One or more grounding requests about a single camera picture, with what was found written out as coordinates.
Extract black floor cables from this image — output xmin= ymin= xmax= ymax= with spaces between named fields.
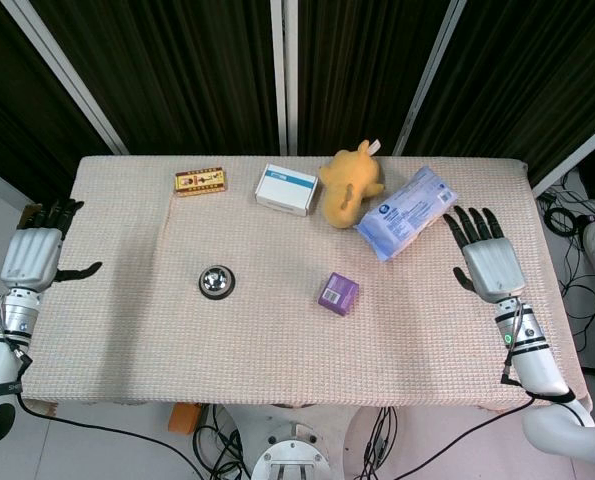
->
xmin=536 ymin=169 xmax=595 ymax=371

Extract brown cardboard box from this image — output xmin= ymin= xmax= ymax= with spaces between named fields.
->
xmin=18 ymin=202 xmax=46 ymax=230

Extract orange object under table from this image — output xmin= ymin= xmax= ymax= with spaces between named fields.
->
xmin=168 ymin=402 xmax=200 ymax=435

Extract beige waffle tablecloth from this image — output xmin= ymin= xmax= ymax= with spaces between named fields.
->
xmin=19 ymin=154 xmax=592 ymax=412

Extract blue tissue pack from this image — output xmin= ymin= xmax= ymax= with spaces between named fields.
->
xmin=355 ymin=165 xmax=459 ymax=263

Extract silver call bell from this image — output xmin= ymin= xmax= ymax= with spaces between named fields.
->
xmin=197 ymin=265 xmax=236 ymax=301

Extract yellow plush toy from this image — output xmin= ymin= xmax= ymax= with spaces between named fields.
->
xmin=318 ymin=139 xmax=386 ymax=230

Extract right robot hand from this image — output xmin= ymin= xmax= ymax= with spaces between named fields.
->
xmin=443 ymin=205 xmax=525 ymax=304

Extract red gold patterned box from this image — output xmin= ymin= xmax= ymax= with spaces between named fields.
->
xmin=174 ymin=168 xmax=229 ymax=197

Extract purple small box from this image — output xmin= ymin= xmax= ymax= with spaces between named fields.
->
xmin=317 ymin=271 xmax=361 ymax=317

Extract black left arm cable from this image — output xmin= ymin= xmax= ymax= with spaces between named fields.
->
xmin=16 ymin=394 xmax=208 ymax=480

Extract black cable bundle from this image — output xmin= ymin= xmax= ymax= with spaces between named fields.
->
xmin=192 ymin=404 xmax=251 ymax=480

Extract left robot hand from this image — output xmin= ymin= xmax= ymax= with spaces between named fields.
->
xmin=0 ymin=198 xmax=103 ymax=292

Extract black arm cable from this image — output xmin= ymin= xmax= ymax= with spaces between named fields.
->
xmin=16 ymin=394 xmax=208 ymax=480
xmin=346 ymin=394 xmax=541 ymax=480

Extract white cardboard box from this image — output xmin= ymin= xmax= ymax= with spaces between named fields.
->
xmin=254 ymin=162 xmax=320 ymax=218

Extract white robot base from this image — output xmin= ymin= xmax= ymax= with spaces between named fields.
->
xmin=211 ymin=403 xmax=363 ymax=480

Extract white screen frame post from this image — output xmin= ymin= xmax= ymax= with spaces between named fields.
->
xmin=531 ymin=115 xmax=595 ymax=197
xmin=0 ymin=0 xmax=129 ymax=155
xmin=392 ymin=0 xmax=467 ymax=156
xmin=269 ymin=0 xmax=299 ymax=155

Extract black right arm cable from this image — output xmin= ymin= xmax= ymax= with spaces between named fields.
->
xmin=346 ymin=394 xmax=541 ymax=480

